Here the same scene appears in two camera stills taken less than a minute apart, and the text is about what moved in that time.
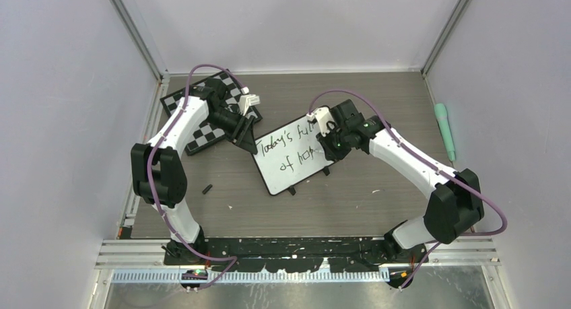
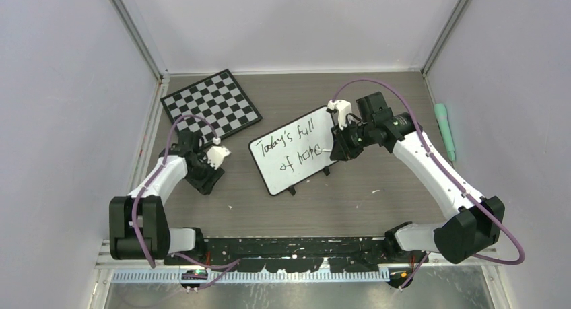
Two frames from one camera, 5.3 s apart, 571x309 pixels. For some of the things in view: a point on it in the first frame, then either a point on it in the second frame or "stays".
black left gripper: [242, 134] to [207, 186]
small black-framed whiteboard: [288, 156] stays
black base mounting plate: [300, 254] stays
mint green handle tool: [441, 114] stays
